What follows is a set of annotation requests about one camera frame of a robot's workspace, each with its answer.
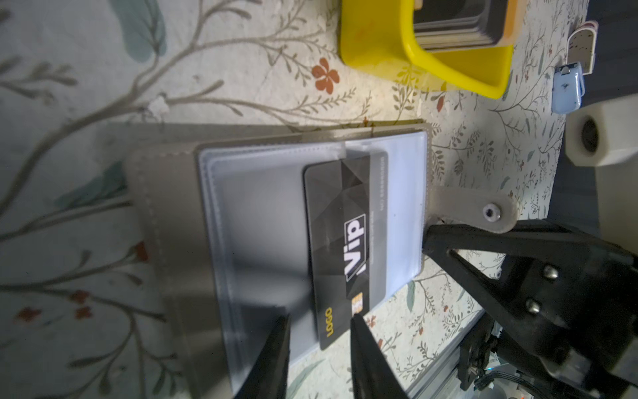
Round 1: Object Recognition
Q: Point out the yellow plastic tray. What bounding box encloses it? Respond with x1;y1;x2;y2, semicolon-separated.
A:
339;1;513;99

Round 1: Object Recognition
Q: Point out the pink white small clip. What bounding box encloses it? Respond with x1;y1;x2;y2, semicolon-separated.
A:
568;20;599;76

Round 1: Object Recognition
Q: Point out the blue small clip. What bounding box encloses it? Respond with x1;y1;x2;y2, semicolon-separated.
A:
552;62;585;115

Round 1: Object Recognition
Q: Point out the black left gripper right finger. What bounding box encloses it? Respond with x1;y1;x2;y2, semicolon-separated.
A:
350;314;408;399

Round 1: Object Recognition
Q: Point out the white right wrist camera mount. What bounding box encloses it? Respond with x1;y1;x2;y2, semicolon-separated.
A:
564;94;637;248

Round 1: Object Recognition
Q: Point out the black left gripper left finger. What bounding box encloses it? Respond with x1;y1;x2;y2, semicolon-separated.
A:
234;315;291;399

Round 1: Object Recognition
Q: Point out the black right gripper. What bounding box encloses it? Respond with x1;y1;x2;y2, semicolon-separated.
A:
422;221;637;398

